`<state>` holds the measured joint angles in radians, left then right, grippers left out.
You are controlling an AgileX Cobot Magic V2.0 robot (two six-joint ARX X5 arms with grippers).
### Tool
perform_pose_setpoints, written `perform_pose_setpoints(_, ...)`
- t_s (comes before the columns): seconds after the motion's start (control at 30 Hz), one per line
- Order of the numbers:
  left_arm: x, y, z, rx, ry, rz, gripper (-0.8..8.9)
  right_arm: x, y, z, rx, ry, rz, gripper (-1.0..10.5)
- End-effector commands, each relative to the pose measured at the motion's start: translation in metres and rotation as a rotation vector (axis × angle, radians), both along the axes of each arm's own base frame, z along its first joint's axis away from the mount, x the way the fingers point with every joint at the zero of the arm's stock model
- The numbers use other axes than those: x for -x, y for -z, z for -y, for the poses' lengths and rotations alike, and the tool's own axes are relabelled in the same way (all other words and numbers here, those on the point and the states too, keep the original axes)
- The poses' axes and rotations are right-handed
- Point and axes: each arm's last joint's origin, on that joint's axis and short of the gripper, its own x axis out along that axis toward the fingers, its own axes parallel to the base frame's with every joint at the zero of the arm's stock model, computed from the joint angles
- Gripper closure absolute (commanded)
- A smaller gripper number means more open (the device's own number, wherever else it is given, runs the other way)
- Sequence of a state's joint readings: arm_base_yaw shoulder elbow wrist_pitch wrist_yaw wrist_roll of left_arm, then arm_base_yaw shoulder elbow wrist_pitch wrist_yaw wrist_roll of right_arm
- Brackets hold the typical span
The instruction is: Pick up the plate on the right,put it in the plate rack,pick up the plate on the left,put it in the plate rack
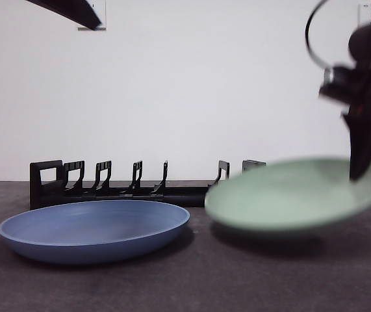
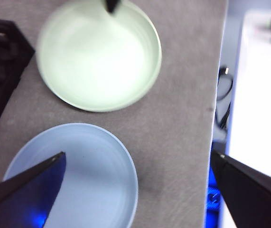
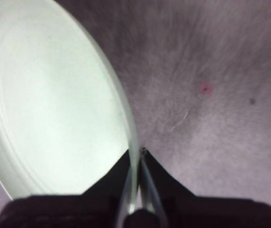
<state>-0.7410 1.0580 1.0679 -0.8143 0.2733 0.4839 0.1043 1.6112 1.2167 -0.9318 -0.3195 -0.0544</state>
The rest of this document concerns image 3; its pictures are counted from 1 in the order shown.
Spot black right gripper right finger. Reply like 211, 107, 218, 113
142, 148, 271, 228

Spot pale green round plate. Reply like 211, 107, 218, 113
0, 0, 142, 216

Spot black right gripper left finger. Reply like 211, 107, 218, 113
0, 151, 130, 228

